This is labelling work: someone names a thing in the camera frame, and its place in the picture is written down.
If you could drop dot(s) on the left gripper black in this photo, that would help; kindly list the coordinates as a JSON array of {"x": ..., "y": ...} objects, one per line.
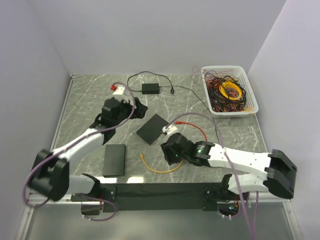
[{"x": 140, "y": 110}]

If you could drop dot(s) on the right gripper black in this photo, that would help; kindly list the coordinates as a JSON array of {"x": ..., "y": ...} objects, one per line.
[{"x": 170, "y": 158}]

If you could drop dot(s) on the black network switch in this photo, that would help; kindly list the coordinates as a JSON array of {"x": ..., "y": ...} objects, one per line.
[{"x": 152, "y": 129}]

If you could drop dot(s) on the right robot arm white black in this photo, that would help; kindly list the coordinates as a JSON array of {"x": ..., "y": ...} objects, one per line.
[{"x": 270, "y": 172}]

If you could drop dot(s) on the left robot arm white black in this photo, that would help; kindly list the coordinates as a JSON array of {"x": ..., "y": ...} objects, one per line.
[{"x": 50, "y": 175}]

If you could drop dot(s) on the black power adapter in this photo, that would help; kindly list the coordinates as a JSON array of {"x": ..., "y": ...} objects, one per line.
[{"x": 150, "y": 88}]

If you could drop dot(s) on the black flat box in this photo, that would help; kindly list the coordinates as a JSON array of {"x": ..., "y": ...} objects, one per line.
[{"x": 114, "y": 160}]

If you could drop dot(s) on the white plastic basket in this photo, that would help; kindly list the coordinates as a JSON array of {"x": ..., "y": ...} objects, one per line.
[{"x": 228, "y": 91}]

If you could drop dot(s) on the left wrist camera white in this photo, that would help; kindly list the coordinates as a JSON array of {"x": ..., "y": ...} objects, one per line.
[{"x": 118, "y": 89}]

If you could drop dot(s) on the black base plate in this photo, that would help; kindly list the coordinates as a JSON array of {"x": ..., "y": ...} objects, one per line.
[{"x": 167, "y": 196}]

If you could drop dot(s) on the aluminium rail frame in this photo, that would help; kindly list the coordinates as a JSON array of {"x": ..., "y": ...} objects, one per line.
[{"x": 36, "y": 198}]

